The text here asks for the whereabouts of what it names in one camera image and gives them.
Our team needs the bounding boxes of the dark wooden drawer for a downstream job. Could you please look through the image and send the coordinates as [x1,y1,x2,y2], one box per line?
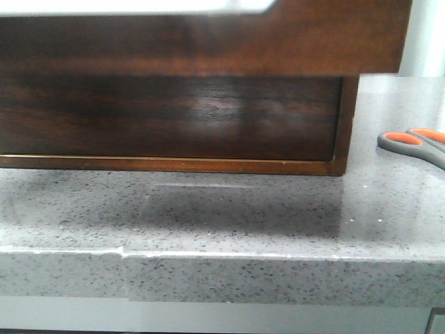
[1,1,412,77]

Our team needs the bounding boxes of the grey orange handled scissors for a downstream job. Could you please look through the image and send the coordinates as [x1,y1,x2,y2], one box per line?
[377,128,444,170]

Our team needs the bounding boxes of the dark wooden organizer box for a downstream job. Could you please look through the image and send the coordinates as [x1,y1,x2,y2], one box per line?
[1,74,358,176]

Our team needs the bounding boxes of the grey cabinet front below counter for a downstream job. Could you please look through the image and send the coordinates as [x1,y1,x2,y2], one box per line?
[1,296,430,333]

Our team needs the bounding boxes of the grey cabinet door panel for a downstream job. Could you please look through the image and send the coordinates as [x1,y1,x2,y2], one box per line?
[425,308,445,334]

